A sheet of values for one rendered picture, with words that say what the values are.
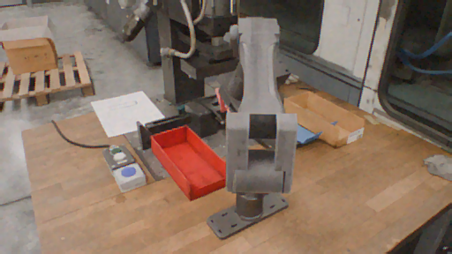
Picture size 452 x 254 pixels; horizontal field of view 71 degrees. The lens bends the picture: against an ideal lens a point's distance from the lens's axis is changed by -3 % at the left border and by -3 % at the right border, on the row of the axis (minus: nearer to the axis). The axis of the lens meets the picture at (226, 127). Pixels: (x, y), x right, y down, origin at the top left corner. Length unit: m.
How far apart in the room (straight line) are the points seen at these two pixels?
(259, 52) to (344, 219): 0.48
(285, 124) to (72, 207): 0.62
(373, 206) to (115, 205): 0.64
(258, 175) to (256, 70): 0.15
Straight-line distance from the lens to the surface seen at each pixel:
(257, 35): 0.56
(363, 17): 1.41
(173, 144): 1.03
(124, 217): 0.83
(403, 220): 0.89
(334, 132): 1.05
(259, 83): 0.47
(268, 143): 1.01
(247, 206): 0.75
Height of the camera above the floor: 1.48
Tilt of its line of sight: 31 degrees down
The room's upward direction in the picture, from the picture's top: straight up
